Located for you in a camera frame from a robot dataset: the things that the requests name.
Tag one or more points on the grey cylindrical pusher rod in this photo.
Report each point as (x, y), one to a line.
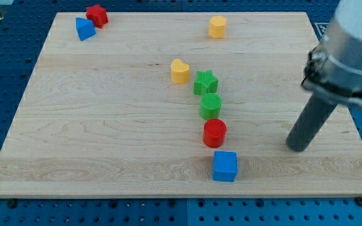
(311, 119)

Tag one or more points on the blue triangle block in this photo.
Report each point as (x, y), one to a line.
(85, 28)

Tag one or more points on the yellow heart block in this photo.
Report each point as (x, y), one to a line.
(180, 71)

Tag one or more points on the red star block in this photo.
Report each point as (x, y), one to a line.
(97, 14)

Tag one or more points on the blue cube block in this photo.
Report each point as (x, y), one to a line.
(225, 166)

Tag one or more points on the light wooden board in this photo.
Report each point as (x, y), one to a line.
(101, 118)

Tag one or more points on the red cylinder block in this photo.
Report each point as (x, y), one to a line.
(214, 133)

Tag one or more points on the yellow hexagon block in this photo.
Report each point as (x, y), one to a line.
(217, 27)

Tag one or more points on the green cylinder block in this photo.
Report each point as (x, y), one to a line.
(210, 106)

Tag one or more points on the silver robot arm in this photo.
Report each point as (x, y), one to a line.
(333, 74)

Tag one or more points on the green star block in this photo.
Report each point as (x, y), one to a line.
(205, 82)

